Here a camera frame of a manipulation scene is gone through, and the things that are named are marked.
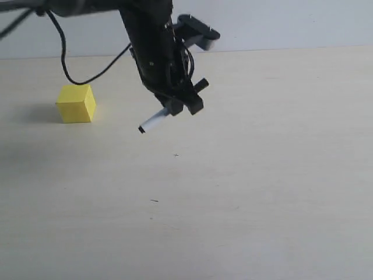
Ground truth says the black and white marker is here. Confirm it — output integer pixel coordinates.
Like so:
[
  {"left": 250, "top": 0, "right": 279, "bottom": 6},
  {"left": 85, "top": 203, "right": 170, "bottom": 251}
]
[{"left": 138, "top": 78, "right": 210, "bottom": 135}]

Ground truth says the black cable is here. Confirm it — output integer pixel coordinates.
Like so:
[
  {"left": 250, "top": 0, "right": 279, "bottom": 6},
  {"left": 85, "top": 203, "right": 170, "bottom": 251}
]
[{"left": 0, "top": 8, "right": 132, "bottom": 86}]

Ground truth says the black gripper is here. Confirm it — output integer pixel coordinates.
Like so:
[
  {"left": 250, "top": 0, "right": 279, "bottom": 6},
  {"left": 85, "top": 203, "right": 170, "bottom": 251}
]
[{"left": 119, "top": 5, "right": 203, "bottom": 116}]

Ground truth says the yellow cube block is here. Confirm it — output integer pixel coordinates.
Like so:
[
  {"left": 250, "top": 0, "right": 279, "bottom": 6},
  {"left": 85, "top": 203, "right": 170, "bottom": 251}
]
[{"left": 55, "top": 85, "right": 96, "bottom": 124}]

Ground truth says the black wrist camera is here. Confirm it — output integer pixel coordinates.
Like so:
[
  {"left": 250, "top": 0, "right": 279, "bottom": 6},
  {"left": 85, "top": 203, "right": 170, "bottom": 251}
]
[{"left": 173, "top": 14, "right": 221, "bottom": 51}]

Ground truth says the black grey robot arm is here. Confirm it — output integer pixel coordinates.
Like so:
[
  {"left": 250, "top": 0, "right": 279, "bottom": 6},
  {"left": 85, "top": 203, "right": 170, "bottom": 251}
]
[{"left": 1, "top": 1, "right": 204, "bottom": 116}]

